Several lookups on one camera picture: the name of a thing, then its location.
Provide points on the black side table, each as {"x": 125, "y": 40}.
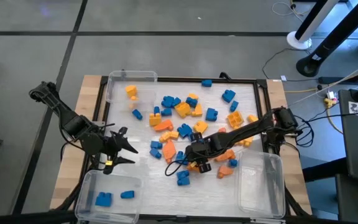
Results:
{"x": 357, "y": 140}

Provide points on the translucent white table sheet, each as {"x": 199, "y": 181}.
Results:
{"x": 166, "y": 193}

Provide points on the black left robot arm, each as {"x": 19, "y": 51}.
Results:
{"x": 70, "y": 119}

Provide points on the clear plastic bin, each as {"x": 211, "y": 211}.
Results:
{"x": 117, "y": 77}
{"x": 85, "y": 186}
{"x": 259, "y": 186}

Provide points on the black round-base stand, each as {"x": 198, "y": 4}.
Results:
{"x": 309, "y": 67}

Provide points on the black aluminium table frame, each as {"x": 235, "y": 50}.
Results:
{"x": 179, "y": 79}

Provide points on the small white tag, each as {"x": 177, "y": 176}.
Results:
{"x": 283, "y": 78}

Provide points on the white round-base stand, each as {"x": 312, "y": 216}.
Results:
{"x": 298, "y": 40}

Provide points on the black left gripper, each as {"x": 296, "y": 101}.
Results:
{"x": 109, "y": 149}

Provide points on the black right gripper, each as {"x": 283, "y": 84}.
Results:
{"x": 204, "y": 149}

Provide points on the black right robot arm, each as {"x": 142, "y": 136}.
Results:
{"x": 247, "y": 129}

